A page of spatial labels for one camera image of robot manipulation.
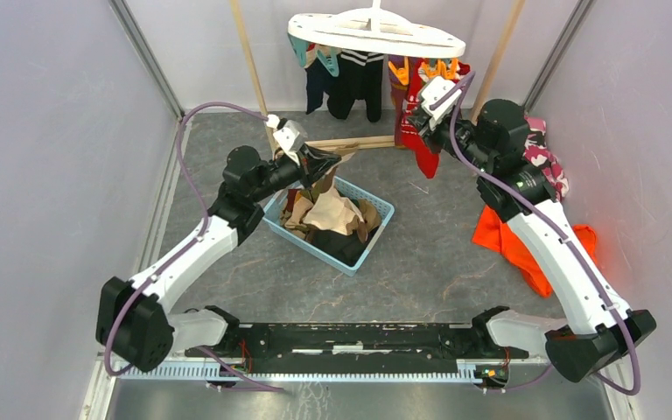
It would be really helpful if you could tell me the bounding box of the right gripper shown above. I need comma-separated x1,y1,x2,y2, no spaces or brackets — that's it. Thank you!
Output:
407,106,495,174

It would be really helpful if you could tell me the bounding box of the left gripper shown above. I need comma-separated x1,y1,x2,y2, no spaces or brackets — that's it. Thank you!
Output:
250,143,341,203

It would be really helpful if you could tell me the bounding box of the red santa pattern sock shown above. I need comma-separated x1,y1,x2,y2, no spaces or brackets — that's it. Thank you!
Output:
396,58,471,179

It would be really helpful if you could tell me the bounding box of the teal clothespin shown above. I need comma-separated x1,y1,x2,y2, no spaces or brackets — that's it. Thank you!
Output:
316,45,340,78
288,34,313,68

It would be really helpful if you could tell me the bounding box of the cream white sock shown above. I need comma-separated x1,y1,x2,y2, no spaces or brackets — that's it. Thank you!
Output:
293,151,364,235

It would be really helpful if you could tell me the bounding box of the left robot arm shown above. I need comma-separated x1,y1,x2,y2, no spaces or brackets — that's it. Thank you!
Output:
95,145,343,375

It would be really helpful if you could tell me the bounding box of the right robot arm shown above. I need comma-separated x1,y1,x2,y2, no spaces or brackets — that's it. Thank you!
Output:
408,97,656,384

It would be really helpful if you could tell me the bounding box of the wooden hanger stand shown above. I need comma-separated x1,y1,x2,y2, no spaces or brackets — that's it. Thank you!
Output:
229,0,526,151

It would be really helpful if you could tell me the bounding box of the white round sock hanger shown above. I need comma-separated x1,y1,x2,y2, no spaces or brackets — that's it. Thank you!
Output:
287,1,466,59

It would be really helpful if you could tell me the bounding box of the light blue laundry basket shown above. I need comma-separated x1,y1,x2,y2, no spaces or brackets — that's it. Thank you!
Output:
262,176,395,277

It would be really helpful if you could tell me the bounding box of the purple striped hanging sock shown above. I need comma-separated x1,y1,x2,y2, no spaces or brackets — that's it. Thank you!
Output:
388,79,408,148

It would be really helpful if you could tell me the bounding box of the orange clothespin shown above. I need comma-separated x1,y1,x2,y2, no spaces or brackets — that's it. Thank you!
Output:
421,58,461,81
388,55,410,88

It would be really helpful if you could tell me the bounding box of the tan sock in basket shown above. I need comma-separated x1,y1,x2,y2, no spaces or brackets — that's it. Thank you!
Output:
279,188,382,245

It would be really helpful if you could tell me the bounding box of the pink camouflage cloth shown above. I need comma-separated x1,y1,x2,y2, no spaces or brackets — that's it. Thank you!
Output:
523,115,570,201

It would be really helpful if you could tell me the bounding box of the black hanging sock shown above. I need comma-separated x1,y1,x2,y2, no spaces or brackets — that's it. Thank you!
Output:
305,50,385,123

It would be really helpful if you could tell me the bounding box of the orange cloth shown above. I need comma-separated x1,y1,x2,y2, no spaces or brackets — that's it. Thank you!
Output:
471,206,598,299

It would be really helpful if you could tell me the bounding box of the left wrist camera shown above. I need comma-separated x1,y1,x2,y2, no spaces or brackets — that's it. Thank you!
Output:
265,114,307,166

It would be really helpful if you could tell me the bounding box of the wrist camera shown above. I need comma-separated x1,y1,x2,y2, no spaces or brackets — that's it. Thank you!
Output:
418,76,465,130
265,114,307,166

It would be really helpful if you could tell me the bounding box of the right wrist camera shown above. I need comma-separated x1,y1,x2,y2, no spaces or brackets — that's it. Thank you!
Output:
418,76,465,130

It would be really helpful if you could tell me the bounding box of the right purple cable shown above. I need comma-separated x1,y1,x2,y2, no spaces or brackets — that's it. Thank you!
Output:
428,70,642,396

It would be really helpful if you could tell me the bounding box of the purple cable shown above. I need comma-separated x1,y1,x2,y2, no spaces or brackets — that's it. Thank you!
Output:
428,70,642,396
102,102,288,394

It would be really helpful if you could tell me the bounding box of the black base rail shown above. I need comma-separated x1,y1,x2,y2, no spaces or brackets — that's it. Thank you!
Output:
211,323,529,374

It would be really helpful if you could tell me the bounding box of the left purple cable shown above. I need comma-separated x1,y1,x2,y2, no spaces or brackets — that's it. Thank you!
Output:
102,102,288,394

